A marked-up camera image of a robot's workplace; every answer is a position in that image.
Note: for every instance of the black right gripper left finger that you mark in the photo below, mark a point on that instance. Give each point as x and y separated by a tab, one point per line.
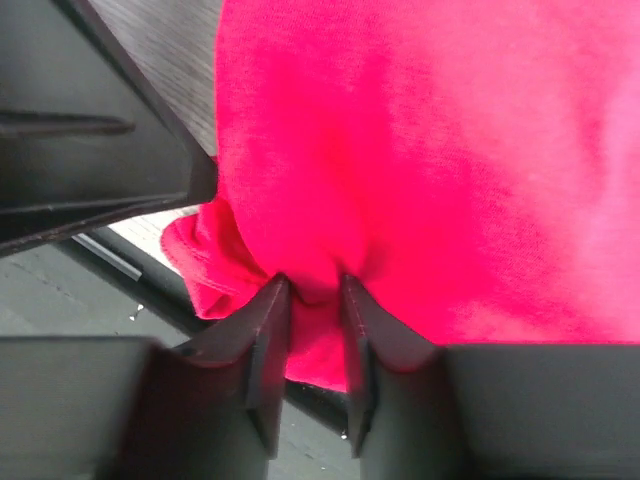
210	408

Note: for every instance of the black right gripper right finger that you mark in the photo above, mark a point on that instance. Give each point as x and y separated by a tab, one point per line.
403	416

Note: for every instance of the magenta pink t shirt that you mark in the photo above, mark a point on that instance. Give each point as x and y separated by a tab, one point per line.
475	164

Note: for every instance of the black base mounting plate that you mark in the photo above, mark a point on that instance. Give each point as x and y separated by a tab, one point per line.
46	291

